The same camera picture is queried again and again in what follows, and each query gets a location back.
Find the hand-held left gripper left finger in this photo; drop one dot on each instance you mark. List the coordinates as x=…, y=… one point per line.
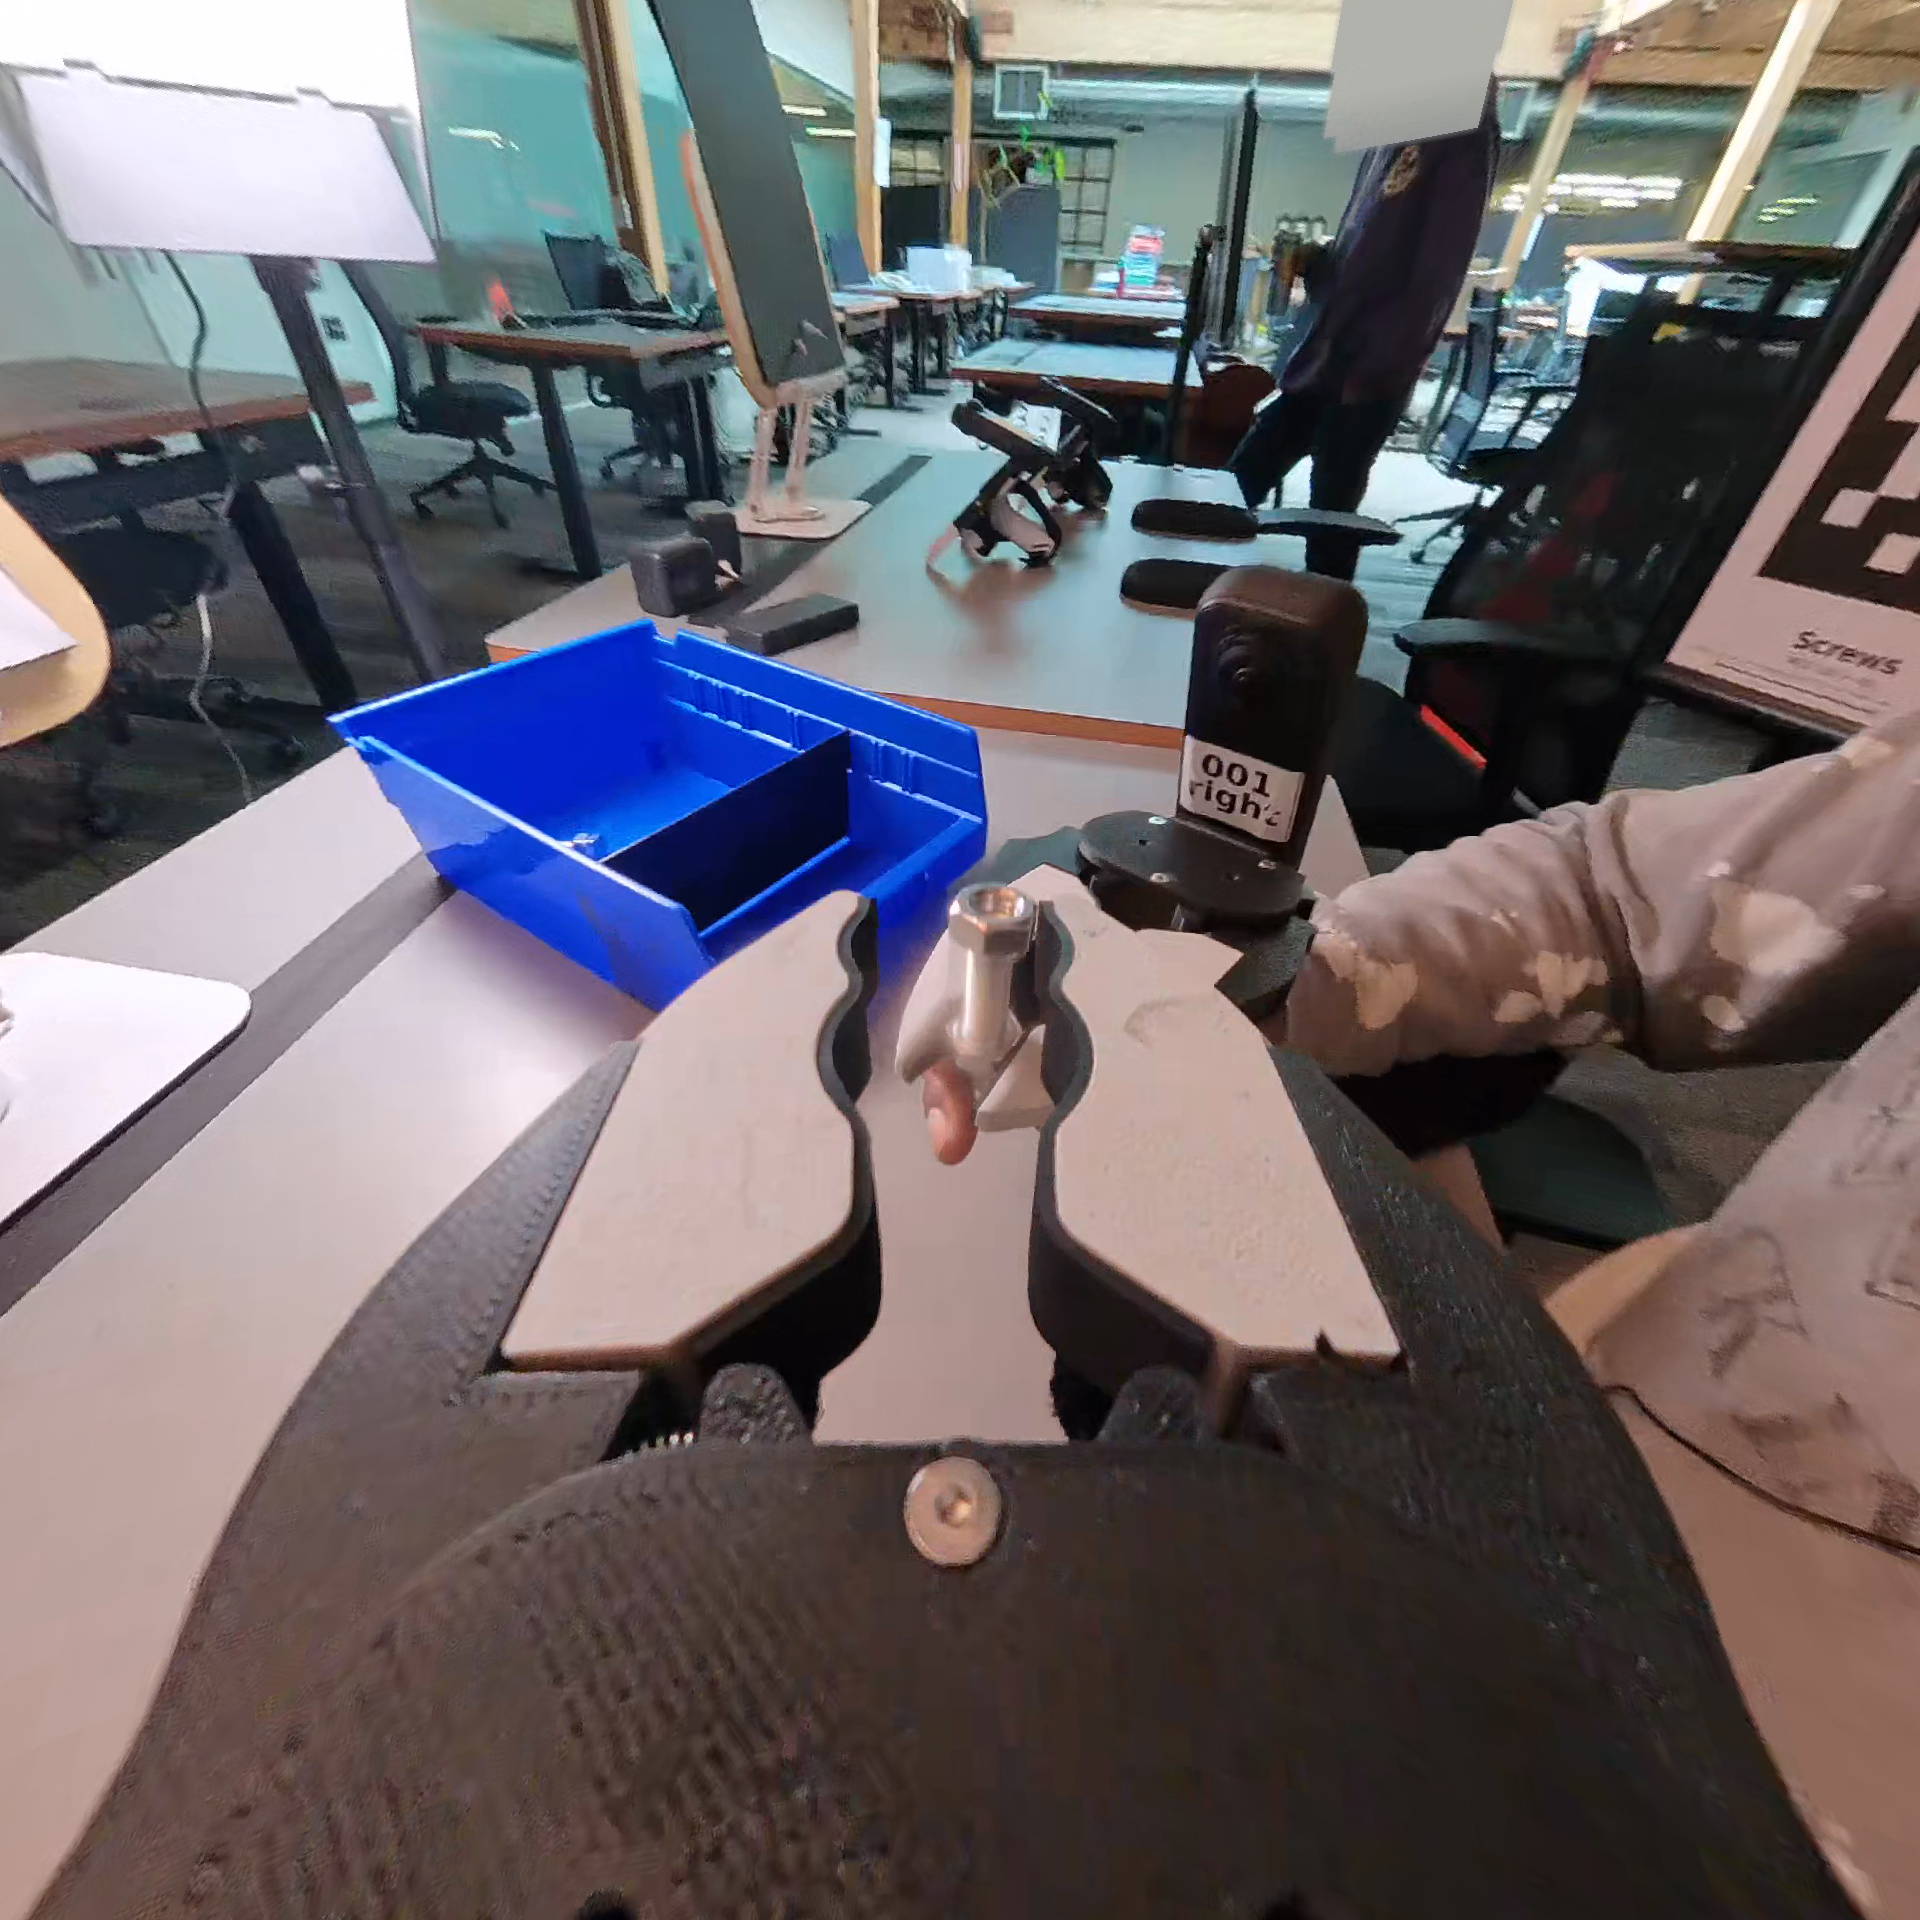
x=706, y=1154

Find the spare black gripper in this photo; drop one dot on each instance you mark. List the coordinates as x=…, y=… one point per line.
x=1027, y=481

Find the black cube device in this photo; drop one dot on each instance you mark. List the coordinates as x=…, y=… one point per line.
x=676, y=570

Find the black bin divider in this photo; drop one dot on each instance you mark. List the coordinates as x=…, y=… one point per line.
x=735, y=833

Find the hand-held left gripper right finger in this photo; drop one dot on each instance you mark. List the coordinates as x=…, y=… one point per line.
x=1215, y=1184

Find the black mesh office chair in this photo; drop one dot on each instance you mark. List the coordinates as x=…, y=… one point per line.
x=1590, y=570

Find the person's right hand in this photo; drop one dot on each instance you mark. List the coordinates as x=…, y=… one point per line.
x=955, y=1124

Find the blue plastic bin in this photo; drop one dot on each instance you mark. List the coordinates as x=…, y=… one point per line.
x=494, y=780

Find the dark office desk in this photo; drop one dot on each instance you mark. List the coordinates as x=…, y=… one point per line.
x=587, y=342

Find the printed instruction sheet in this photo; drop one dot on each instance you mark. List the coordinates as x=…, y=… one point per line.
x=23, y=639

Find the black flat case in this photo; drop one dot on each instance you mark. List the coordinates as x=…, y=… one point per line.
x=792, y=621

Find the person's right forearm grey sleeve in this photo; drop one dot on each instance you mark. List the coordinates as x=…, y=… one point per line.
x=1575, y=914

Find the black tripod stand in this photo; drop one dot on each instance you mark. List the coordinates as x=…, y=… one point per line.
x=339, y=434

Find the black panel on wooden stand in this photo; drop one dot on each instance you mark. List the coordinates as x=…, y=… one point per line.
x=744, y=194

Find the white light panel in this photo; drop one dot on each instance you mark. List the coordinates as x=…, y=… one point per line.
x=226, y=165

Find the white sign with black marker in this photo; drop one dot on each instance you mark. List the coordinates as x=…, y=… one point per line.
x=1800, y=510

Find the wooden-top desk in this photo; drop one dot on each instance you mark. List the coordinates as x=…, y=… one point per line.
x=150, y=398

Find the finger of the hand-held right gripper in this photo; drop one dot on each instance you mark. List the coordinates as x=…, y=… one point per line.
x=932, y=1036
x=1020, y=1102

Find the grey table with wooden edge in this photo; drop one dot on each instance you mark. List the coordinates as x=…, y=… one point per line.
x=975, y=630

